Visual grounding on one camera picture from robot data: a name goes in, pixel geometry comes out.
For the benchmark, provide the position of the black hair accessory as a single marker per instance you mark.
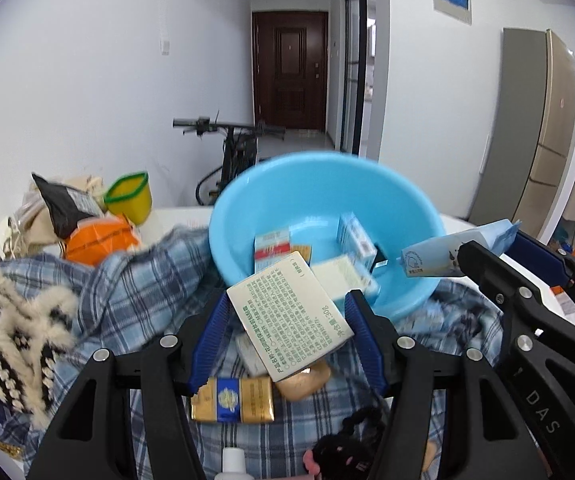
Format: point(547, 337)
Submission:
point(347, 440)

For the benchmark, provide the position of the white bottle cap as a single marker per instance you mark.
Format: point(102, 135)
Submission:
point(233, 465)

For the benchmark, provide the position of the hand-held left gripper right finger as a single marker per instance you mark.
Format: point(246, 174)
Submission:
point(362, 330)

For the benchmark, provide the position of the black plastic bag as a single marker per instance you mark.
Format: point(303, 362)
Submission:
point(62, 205)

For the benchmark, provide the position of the beige grey refrigerator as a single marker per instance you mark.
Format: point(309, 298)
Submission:
point(547, 135)

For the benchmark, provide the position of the gold blue box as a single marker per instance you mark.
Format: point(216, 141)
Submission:
point(252, 400)

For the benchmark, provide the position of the white wall switch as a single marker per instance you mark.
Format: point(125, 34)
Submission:
point(165, 45)

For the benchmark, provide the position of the yellow cup green rim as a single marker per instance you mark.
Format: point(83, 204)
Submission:
point(130, 200)

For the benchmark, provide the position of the white printed paper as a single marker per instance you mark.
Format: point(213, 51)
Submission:
point(570, 310)

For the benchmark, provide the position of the yellow small box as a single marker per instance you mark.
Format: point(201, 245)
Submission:
point(301, 252)

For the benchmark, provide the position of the beige cloth bag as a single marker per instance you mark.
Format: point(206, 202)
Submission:
point(32, 230)

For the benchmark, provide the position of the black bicycle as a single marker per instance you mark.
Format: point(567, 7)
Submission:
point(237, 155)

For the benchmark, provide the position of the cream printed soap box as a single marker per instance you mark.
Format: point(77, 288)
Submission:
point(287, 315)

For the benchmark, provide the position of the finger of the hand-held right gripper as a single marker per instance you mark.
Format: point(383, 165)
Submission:
point(537, 255)
point(487, 267)

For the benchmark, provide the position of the light blue tissue packet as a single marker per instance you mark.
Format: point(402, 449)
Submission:
point(432, 257)

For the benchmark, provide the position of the white green small box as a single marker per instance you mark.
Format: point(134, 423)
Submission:
point(340, 275)

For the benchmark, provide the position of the light blue plastic basin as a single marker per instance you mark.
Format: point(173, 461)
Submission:
point(292, 200)

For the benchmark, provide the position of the dark brown door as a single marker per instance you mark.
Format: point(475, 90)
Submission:
point(290, 70)

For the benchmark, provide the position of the fluffy black cream knitwear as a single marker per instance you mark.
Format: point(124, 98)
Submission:
point(12, 340)

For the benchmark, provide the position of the black framed glass door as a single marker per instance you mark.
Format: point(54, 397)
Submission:
point(355, 85)

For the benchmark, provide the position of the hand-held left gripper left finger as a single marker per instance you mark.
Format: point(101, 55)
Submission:
point(210, 345)

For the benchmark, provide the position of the blue plaid shirt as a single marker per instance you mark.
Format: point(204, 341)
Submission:
point(132, 290)

